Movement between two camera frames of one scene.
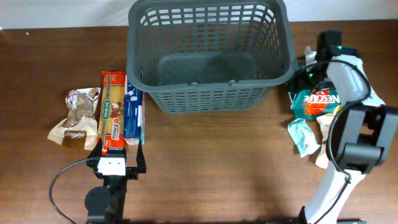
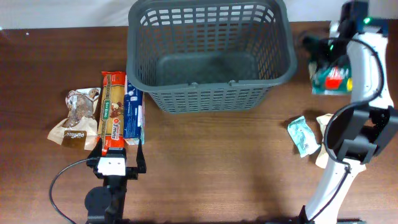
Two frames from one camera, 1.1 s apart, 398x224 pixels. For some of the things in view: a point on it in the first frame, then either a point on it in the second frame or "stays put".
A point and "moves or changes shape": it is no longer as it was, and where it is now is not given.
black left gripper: x=132 y=173 stays put
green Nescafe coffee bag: x=322 y=99 moves or changes shape
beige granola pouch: x=79 y=129 stays put
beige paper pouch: x=324 y=122 stays put
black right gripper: x=303 y=83 → x=321 y=59
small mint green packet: x=302 y=136 stays put
